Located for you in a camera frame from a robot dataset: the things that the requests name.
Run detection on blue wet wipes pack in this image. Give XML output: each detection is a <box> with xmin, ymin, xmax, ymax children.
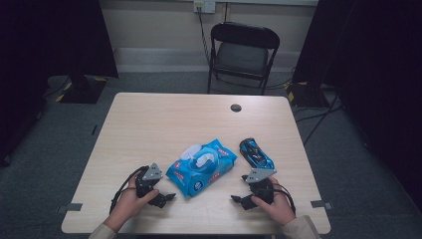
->
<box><xmin>165</xmin><ymin>138</ymin><xmax>239</xmax><ymax>199</ymax></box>

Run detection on black folding chair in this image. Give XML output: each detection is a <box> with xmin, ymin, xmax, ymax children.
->
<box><xmin>207</xmin><ymin>21</ymin><xmax>281</xmax><ymax>97</ymax></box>

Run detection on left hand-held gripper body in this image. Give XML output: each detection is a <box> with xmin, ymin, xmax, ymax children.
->
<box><xmin>133</xmin><ymin>161</ymin><xmax>164</xmax><ymax>200</ymax></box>

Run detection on person's right hand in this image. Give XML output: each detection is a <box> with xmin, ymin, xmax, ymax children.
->
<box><xmin>251</xmin><ymin>175</ymin><xmax>297</xmax><ymax>227</ymax></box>

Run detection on white wall socket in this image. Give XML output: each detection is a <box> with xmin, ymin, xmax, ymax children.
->
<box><xmin>193</xmin><ymin>0</ymin><xmax>217</xmax><ymax>14</ymax></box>

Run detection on black floor cable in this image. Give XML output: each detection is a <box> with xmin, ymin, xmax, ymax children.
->
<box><xmin>303</xmin><ymin>94</ymin><xmax>340</xmax><ymax>146</ymax></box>
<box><xmin>295</xmin><ymin>104</ymin><xmax>343</xmax><ymax>123</ymax></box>

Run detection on blue toy car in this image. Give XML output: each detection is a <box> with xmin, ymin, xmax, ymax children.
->
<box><xmin>239</xmin><ymin>137</ymin><xmax>276</xmax><ymax>170</ymax></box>

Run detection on person's left hand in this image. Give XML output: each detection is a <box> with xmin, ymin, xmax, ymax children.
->
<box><xmin>105</xmin><ymin>175</ymin><xmax>160</xmax><ymax>233</ymax></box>

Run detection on black stand base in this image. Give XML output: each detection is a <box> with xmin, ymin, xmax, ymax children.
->
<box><xmin>59</xmin><ymin>74</ymin><xmax>107</xmax><ymax>105</ymax></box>
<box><xmin>286</xmin><ymin>81</ymin><xmax>330</xmax><ymax>109</ymax></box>

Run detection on grey tape strip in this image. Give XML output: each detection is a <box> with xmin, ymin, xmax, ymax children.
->
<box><xmin>311</xmin><ymin>199</ymin><xmax>332</xmax><ymax>211</ymax></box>
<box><xmin>57</xmin><ymin>202</ymin><xmax>84</xmax><ymax>214</ymax></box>

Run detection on black socket cable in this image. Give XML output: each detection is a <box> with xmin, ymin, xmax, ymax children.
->
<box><xmin>197</xmin><ymin>7</ymin><xmax>213</xmax><ymax>68</ymax></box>

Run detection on black curtain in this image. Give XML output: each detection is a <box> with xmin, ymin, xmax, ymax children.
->
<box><xmin>0</xmin><ymin>0</ymin><xmax>119</xmax><ymax>167</ymax></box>
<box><xmin>292</xmin><ymin>0</ymin><xmax>422</xmax><ymax>210</ymax></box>

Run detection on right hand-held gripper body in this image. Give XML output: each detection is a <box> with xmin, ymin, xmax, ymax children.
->
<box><xmin>241</xmin><ymin>167</ymin><xmax>278</xmax><ymax>205</ymax></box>

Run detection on right hand-held gripper black cable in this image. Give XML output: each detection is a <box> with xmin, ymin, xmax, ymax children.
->
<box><xmin>272</xmin><ymin>182</ymin><xmax>297</xmax><ymax>215</ymax></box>

